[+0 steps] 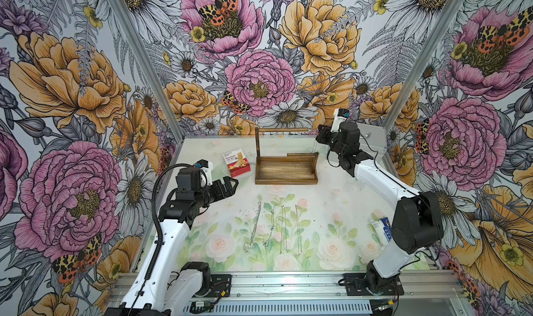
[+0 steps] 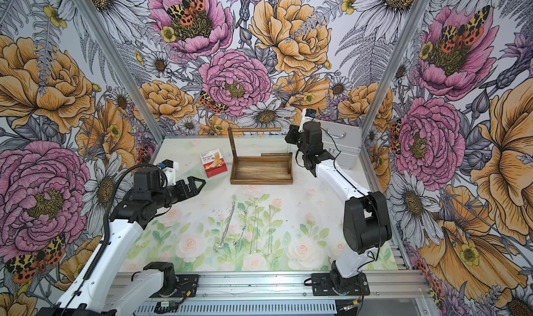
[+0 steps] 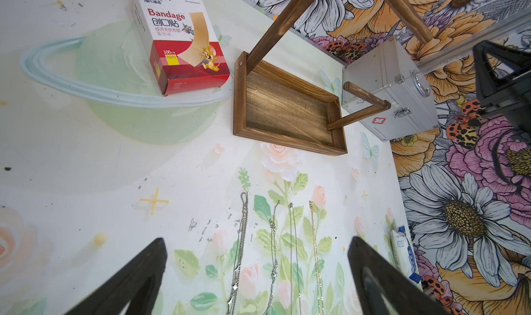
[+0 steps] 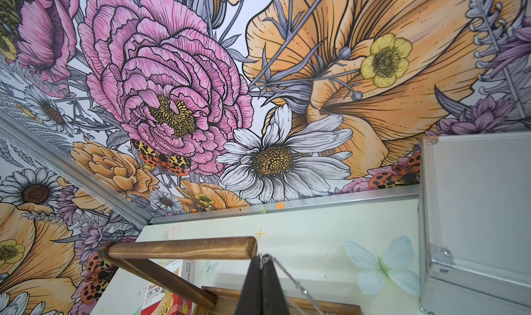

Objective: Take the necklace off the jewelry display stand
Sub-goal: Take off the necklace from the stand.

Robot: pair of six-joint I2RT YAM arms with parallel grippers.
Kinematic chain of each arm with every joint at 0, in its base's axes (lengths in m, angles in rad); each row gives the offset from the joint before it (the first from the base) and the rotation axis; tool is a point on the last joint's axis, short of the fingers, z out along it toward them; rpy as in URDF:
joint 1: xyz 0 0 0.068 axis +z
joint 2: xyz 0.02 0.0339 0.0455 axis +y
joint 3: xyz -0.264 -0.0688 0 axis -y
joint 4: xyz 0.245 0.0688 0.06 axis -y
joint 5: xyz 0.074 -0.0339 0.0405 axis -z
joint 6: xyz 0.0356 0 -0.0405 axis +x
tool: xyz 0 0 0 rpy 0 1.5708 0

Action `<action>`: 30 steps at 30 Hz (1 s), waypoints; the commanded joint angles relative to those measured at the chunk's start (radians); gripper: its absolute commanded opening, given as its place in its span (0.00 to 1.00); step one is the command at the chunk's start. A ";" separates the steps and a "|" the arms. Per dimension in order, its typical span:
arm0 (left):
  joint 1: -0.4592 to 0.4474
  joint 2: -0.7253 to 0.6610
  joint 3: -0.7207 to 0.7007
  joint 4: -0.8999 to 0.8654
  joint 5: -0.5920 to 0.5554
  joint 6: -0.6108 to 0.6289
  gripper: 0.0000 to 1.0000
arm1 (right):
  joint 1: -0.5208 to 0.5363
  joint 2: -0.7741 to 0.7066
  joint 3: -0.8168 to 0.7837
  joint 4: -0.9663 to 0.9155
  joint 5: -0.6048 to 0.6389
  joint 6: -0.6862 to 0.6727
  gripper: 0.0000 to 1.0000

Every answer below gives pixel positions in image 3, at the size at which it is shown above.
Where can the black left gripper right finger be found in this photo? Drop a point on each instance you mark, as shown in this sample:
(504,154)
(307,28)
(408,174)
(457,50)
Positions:
(380,285)

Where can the white blue tube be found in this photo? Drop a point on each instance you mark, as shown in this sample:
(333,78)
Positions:
(404,256)

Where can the red white small box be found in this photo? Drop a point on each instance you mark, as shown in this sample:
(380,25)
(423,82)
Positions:
(181,45)

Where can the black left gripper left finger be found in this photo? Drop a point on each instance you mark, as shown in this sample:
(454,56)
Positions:
(133,289)

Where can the wooden jewelry display stand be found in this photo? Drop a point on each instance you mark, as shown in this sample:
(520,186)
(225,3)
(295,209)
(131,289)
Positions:
(274,106)

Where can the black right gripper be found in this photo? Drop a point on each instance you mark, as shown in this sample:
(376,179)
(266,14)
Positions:
(503,85)

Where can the silver metal first-aid case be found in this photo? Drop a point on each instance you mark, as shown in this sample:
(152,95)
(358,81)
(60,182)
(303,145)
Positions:
(389,73)

